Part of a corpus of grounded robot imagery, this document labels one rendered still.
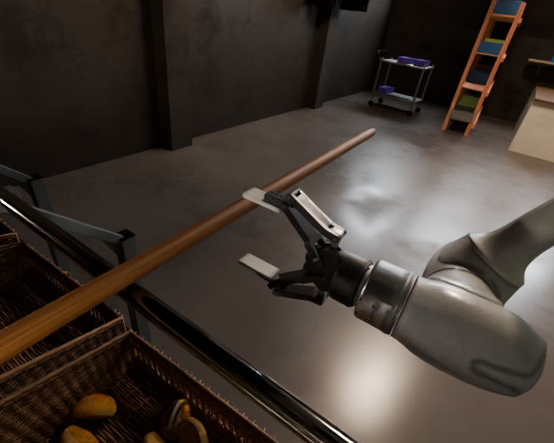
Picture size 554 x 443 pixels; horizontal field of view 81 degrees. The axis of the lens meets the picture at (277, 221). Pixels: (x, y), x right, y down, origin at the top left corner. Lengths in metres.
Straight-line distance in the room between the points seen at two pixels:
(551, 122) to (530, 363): 6.18
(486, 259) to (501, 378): 0.17
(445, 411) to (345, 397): 0.48
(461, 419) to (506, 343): 1.55
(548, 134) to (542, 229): 6.06
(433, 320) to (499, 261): 0.16
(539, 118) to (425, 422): 5.40
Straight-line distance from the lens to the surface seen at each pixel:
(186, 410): 0.99
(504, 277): 0.56
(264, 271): 0.57
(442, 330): 0.43
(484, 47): 6.69
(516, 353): 0.45
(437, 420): 1.92
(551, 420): 2.28
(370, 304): 0.45
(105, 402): 1.02
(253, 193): 0.50
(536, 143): 6.62
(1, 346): 0.44
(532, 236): 0.56
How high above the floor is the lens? 1.51
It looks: 33 degrees down
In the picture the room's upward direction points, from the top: 8 degrees clockwise
